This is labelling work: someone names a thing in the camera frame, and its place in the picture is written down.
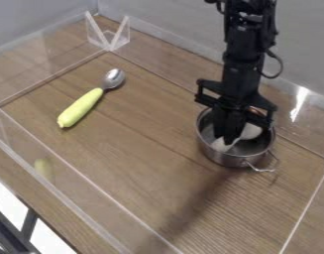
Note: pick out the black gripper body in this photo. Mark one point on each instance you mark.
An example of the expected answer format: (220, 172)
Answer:
(236, 91)

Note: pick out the plush mushroom toy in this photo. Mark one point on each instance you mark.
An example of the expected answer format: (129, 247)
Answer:
(251, 131)

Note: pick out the silver pot with handles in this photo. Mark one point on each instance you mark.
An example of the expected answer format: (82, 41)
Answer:
(248, 154)

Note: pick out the clear acrylic enclosure wall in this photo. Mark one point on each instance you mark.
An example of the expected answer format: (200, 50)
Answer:
(121, 182)

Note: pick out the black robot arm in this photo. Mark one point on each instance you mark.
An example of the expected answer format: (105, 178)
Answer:
(248, 30)

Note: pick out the spoon with yellow-green handle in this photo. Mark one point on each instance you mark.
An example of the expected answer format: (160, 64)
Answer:
(81, 106)

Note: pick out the dark metal table leg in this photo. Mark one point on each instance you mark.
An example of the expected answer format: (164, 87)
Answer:
(14, 240)

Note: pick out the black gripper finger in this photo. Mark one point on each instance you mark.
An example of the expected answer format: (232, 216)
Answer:
(235, 122)
(220, 121)

